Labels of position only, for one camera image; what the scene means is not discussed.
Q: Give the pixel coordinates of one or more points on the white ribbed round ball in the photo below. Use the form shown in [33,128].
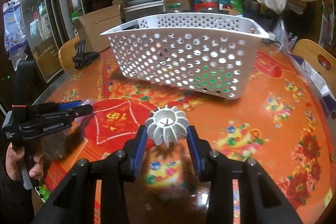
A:
[167,125]

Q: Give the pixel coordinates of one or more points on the wooden chair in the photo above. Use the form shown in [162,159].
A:
[66,52]
[318,58]

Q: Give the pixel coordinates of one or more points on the red floral tablecloth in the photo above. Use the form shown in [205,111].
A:
[278,121]

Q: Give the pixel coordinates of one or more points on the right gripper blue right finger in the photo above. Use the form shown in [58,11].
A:
[199,150]

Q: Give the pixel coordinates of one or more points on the black phone stand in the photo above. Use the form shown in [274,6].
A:
[82,58]

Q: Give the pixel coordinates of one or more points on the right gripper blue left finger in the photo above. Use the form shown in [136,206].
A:
[135,150]

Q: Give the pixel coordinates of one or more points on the right wooden chair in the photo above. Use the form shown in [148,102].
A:
[318,58]

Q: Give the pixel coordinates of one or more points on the person's left hand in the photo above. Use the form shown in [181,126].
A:
[15,158]

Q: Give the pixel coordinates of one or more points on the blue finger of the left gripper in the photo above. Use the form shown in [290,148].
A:
[69,105]
[82,110]

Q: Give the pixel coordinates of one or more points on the white perforated plastic basket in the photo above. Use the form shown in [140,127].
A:
[204,52]

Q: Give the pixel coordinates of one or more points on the left wooden chair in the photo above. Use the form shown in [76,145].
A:
[66,52]

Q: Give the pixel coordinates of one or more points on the red lid glass jar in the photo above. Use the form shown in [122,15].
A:
[211,6]

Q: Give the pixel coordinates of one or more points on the brown cardboard box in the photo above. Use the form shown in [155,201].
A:
[90,27]

